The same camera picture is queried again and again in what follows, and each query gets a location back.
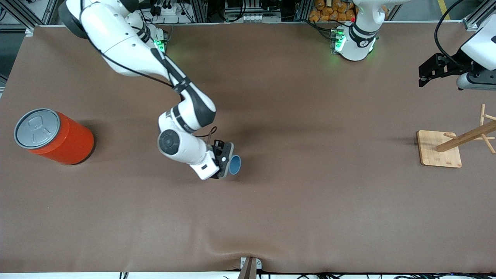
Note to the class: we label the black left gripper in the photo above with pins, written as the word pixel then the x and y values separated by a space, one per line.
pixel 452 66

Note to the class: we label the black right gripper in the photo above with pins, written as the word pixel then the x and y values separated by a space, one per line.
pixel 217 146

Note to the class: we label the blue plastic cup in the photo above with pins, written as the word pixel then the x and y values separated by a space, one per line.
pixel 235 166

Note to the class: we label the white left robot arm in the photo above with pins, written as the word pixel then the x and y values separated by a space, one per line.
pixel 356 42

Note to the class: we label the wooden cup rack stand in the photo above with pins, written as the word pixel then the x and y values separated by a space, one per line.
pixel 438 151

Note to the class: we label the brown table cloth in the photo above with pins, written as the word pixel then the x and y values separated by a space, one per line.
pixel 271 213

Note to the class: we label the green lit left base connector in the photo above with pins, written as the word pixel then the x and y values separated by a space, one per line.
pixel 338 40

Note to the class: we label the green lit base connector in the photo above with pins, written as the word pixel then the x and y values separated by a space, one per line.
pixel 338 40
pixel 161 44

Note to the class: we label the orange snack bags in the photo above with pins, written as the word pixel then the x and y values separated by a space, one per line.
pixel 329 11

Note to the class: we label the green lit right base connector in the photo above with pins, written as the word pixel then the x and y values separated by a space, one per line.
pixel 161 44

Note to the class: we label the metal table edge clamp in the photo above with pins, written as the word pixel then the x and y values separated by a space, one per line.
pixel 250 265

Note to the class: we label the white terminal block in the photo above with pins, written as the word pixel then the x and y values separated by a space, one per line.
pixel 259 18

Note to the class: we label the white power strip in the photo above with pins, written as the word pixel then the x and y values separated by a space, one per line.
pixel 170 7

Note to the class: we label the red can with grey lid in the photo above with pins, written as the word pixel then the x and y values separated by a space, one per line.
pixel 66 143

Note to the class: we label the aluminium frame profile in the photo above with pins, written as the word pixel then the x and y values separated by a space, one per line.
pixel 31 13
pixel 478 17

